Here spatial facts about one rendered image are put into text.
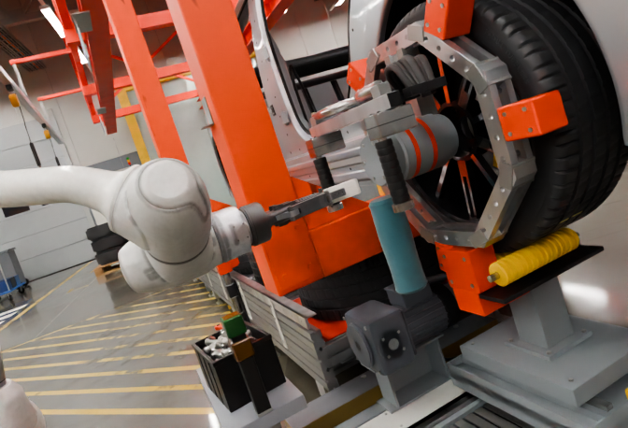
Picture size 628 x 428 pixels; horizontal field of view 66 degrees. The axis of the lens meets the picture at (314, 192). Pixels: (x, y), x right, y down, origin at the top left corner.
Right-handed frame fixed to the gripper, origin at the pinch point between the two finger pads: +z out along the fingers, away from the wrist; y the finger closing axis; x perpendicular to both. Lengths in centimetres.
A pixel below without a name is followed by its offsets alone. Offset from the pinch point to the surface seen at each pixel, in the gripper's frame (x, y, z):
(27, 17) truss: 524, -1229, -90
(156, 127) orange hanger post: 56, -253, -1
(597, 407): -66, 4, 42
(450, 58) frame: 18.6, 1.6, 32.6
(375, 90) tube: 16.8, 0.4, 13.5
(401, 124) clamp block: 8.6, 2.5, 15.6
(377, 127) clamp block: 9.6, 2.0, 10.4
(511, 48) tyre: 16.3, 10.0, 40.7
